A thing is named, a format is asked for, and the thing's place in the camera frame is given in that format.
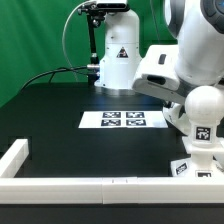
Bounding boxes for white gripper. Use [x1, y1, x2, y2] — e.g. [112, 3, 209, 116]
[132, 45, 196, 104]

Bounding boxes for white lamp bulb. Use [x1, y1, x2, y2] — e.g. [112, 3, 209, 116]
[185, 86, 224, 148]

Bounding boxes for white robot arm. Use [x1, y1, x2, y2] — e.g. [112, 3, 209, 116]
[95, 0, 224, 104]

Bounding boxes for white marker sheet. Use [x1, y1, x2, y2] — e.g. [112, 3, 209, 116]
[79, 111, 168, 128]

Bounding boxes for white front fence bar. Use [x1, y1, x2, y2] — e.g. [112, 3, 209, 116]
[0, 177, 224, 204]

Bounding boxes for white fence bar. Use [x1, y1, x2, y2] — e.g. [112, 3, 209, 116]
[0, 177, 224, 204]
[0, 139, 29, 178]

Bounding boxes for white left fence bar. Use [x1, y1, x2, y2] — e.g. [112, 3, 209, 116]
[0, 139, 29, 178]

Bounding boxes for black cable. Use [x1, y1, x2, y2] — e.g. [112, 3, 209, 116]
[20, 65, 90, 92]

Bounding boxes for grey thin cable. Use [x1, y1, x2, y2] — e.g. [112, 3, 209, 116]
[61, 0, 94, 83]

